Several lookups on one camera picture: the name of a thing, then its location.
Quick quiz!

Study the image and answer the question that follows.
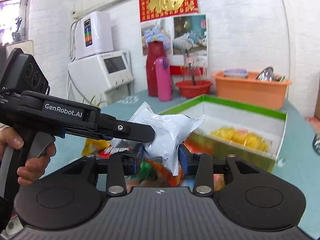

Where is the red fu wall hanging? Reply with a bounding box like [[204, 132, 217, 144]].
[[139, 0, 199, 22]]

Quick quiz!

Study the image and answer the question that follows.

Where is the yellow cake snack packet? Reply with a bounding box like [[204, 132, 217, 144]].
[[210, 127, 272, 152]]

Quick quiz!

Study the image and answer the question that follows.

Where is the bedding poster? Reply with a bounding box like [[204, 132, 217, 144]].
[[140, 14, 208, 56]]

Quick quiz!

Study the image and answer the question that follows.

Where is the red thermos jug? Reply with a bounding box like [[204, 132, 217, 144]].
[[146, 41, 165, 97]]

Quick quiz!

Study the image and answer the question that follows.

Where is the orange snack packet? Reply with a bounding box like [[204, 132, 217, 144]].
[[137, 159, 185, 187]]

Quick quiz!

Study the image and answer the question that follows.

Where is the red plastic basin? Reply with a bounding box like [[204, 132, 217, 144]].
[[175, 80, 213, 99]]

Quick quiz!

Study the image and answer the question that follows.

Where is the green cardboard box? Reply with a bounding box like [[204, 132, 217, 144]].
[[161, 95, 287, 172]]

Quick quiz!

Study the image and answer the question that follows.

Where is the person's left hand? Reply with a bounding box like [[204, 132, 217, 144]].
[[0, 127, 57, 186]]

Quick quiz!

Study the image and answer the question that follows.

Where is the pink thermos bottle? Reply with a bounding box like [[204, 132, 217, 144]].
[[155, 56, 172, 102]]

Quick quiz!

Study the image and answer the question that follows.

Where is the glass pitcher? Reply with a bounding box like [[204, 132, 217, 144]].
[[183, 51, 207, 86]]

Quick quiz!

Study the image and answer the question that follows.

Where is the steel bowl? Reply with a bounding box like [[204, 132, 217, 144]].
[[256, 66, 276, 81]]

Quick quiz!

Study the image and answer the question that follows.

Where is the orange plastic tub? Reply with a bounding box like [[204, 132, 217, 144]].
[[212, 70, 292, 110]]

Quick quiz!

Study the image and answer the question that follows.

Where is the white wall water purifier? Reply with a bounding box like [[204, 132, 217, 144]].
[[74, 11, 114, 60]]

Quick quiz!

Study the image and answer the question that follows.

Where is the white snack packet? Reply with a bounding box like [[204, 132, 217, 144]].
[[111, 101, 205, 177]]

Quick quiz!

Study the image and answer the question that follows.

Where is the lidded tin container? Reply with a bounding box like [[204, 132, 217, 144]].
[[223, 69, 248, 78]]

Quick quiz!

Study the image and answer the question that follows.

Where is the white water dispenser machine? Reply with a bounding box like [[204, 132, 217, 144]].
[[67, 50, 133, 107]]

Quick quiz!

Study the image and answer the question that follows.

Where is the yellow chips bag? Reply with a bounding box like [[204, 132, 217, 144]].
[[81, 138, 110, 156]]

